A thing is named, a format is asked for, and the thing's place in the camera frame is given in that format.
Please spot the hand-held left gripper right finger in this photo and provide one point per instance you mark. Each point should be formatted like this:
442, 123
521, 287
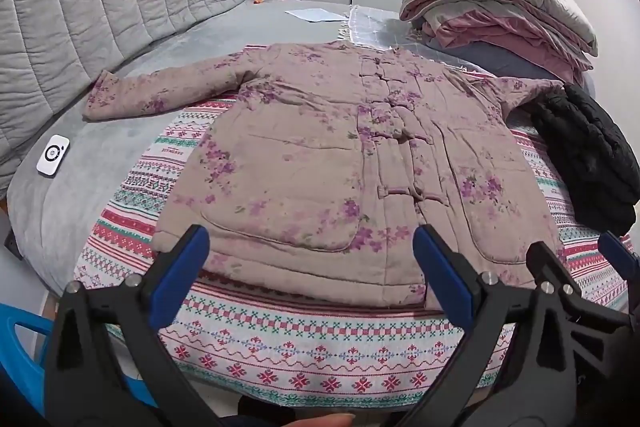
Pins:
445, 272

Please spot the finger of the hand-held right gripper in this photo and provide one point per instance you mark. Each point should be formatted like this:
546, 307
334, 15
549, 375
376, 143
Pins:
612, 249
550, 264

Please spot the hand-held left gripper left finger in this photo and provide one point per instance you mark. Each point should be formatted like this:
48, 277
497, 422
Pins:
182, 267

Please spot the floral padded jacket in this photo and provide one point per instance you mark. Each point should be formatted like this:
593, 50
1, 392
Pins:
300, 147

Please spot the person's left hand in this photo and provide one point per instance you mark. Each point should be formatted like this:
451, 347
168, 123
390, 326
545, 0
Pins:
325, 420

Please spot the black jacket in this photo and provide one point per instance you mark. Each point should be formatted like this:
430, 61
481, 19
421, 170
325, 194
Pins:
590, 157

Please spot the patterned knit blanket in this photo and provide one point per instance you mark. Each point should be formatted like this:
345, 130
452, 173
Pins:
300, 357

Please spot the white remote control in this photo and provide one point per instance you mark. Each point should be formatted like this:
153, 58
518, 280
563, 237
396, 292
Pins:
52, 156

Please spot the blue plastic stool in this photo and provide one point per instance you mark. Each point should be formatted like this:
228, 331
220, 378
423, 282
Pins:
20, 357

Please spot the folded grey-blue blanket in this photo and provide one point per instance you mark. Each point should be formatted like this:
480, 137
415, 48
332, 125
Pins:
500, 59

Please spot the folded pink quilt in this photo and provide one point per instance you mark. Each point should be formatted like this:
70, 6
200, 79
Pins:
525, 37

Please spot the pale plaid fringed cloth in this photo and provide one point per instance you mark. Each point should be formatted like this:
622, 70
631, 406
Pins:
380, 27

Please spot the white paper sheet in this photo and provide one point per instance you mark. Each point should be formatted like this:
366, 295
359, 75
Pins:
312, 14

